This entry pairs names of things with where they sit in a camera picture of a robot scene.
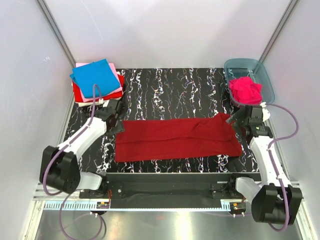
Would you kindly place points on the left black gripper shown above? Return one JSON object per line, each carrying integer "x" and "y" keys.
{"x": 120, "y": 127}

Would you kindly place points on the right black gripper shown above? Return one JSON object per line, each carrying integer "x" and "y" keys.
{"x": 239, "y": 114}

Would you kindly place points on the dark red t shirt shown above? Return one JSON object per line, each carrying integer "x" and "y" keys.
{"x": 146, "y": 140}

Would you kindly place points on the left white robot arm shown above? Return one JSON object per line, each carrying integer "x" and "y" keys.
{"x": 60, "y": 172}

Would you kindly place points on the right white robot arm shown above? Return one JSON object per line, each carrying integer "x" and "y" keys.
{"x": 275, "y": 201}

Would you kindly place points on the white folded t shirt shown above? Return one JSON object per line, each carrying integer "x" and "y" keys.
{"x": 98, "y": 102}

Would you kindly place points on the magenta crumpled t shirt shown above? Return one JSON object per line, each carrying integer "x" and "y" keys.
{"x": 245, "y": 91}

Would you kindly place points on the red folded t shirt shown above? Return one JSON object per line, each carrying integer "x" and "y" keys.
{"x": 79, "y": 98}

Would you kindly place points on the black marble pattern mat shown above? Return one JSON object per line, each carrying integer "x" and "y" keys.
{"x": 164, "y": 94}

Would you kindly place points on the blue folded t shirt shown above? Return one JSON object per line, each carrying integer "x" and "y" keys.
{"x": 96, "y": 76}

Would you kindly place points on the teal plastic bin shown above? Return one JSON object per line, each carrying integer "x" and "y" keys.
{"x": 236, "y": 68}

